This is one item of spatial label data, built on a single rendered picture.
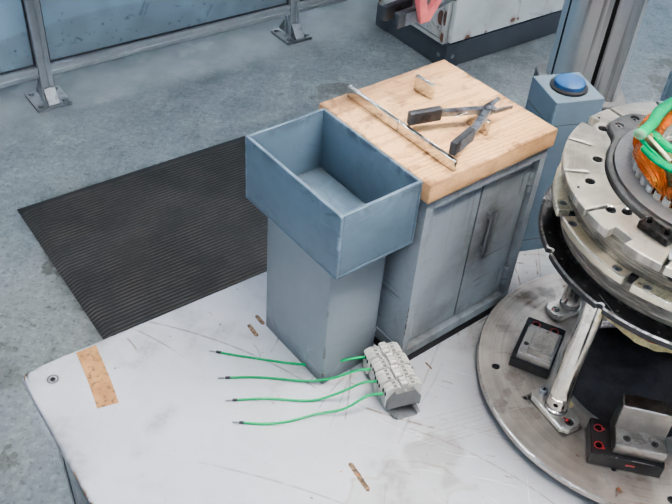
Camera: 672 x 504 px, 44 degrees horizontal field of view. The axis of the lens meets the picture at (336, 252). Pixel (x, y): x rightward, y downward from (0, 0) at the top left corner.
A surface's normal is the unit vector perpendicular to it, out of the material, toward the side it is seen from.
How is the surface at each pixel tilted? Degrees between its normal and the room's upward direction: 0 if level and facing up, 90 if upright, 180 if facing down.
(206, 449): 0
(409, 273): 90
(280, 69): 0
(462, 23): 90
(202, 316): 0
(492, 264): 90
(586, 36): 90
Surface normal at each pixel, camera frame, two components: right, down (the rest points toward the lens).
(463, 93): 0.07, -0.75
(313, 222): -0.79, 0.37
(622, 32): -0.03, 0.66
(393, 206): 0.62, 0.55
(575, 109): 0.27, 0.65
